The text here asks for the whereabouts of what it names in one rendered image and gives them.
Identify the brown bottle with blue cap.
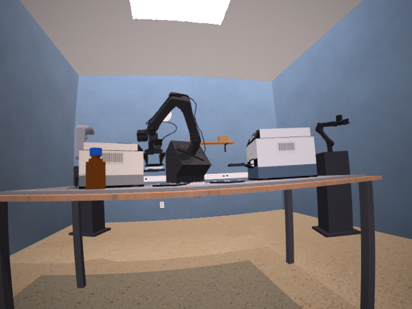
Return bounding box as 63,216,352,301
86,147,106,189

